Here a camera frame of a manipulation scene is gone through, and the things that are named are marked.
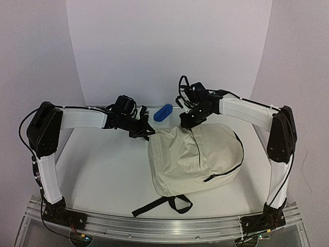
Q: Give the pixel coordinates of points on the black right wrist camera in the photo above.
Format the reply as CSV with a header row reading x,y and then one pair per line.
x,y
190,95

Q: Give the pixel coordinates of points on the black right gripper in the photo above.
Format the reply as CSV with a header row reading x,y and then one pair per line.
x,y
192,119

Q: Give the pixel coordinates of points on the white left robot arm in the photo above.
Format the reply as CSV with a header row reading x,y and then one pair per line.
x,y
49,120

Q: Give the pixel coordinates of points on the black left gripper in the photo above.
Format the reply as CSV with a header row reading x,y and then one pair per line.
x,y
142,130

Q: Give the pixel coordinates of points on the blue pencil case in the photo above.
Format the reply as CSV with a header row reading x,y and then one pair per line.
x,y
163,113

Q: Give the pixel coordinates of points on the aluminium front rail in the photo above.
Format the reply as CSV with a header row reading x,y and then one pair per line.
x,y
288,231

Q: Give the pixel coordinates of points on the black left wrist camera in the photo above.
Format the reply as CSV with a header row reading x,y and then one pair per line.
x,y
124,105

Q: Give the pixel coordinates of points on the cream white backpack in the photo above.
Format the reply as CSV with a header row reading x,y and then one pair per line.
x,y
186,161

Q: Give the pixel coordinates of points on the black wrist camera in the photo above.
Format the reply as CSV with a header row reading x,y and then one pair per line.
x,y
190,95
124,105

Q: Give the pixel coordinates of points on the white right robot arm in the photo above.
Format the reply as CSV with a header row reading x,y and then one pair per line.
x,y
278,122

